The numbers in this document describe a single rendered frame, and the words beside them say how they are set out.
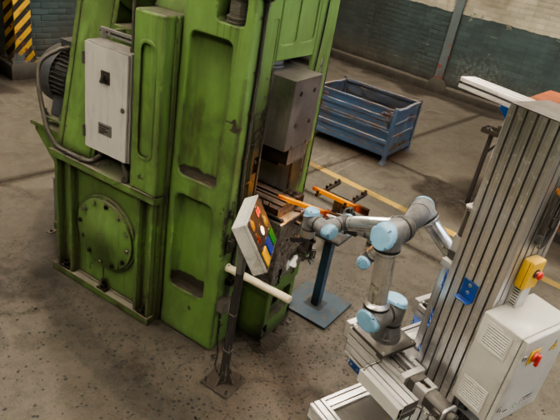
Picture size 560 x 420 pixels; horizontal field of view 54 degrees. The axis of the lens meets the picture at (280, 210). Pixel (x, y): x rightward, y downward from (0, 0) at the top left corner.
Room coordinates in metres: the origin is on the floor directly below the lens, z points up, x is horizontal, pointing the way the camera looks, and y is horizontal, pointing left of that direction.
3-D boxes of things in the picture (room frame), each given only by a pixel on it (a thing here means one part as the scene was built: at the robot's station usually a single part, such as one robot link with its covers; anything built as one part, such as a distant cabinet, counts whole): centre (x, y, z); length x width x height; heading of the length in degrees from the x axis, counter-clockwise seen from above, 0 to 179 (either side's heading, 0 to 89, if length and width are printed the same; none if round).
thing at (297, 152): (3.06, 0.15, 1.32); 0.42 x 0.20 x 0.10; 62
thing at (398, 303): (2.11, -0.60, 0.98); 0.13 x 0.12 x 0.14; 135
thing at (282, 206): (3.06, 0.15, 0.96); 0.42 x 0.20 x 0.09; 62
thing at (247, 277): (2.61, 0.04, 0.62); 0.44 x 0.05 x 0.05; 62
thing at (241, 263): (2.43, 0.15, 0.54); 0.04 x 0.04 x 1.08; 62
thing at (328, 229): (2.31, -0.24, 1.23); 0.11 x 0.11 x 0.08; 45
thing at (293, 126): (3.10, 0.13, 1.56); 0.42 x 0.39 x 0.40; 62
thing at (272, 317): (3.11, 0.13, 0.23); 0.55 x 0.37 x 0.47; 62
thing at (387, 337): (2.11, -0.60, 0.87); 0.15 x 0.15 x 0.10
